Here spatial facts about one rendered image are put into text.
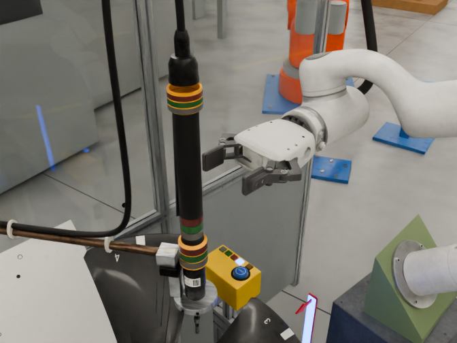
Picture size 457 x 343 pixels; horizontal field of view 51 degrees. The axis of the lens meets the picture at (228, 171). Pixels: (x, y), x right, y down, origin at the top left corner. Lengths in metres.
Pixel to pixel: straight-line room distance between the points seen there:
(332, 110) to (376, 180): 3.01
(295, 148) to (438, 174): 3.35
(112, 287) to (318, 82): 0.54
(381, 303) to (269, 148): 0.83
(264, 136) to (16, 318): 0.65
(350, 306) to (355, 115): 0.79
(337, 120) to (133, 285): 0.49
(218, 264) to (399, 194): 2.46
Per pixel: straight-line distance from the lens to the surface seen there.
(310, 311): 1.20
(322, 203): 3.45
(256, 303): 1.14
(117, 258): 0.96
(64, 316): 1.12
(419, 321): 1.46
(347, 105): 0.84
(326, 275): 2.92
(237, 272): 1.35
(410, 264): 1.41
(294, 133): 0.75
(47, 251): 1.12
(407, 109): 0.79
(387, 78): 0.78
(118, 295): 0.96
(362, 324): 1.49
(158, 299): 0.93
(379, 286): 1.42
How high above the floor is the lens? 2.04
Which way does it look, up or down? 33 degrees down
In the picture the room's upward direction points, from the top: straight up
